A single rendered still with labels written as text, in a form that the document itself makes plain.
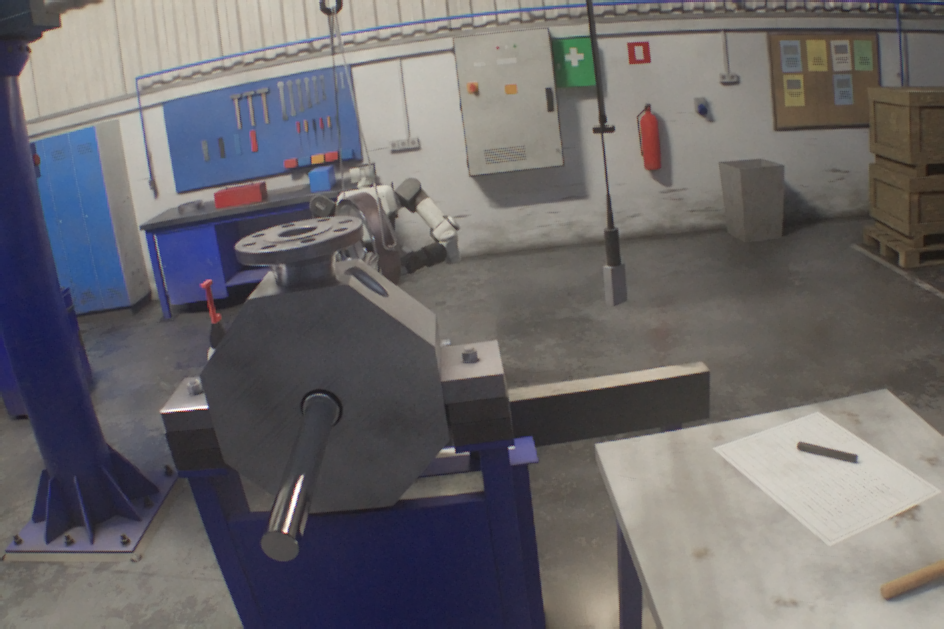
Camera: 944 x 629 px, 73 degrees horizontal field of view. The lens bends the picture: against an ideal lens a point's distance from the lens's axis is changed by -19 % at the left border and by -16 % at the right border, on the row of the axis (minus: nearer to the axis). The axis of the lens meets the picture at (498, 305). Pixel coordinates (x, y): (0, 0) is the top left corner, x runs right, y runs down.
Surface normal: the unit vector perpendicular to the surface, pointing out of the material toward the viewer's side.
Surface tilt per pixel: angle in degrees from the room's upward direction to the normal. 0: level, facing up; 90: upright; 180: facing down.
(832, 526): 0
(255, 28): 90
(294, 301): 90
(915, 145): 90
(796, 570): 0
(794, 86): 90
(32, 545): 0
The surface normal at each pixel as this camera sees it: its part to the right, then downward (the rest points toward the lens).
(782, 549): -0.11, -0.94
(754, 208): 0.14, 0.35
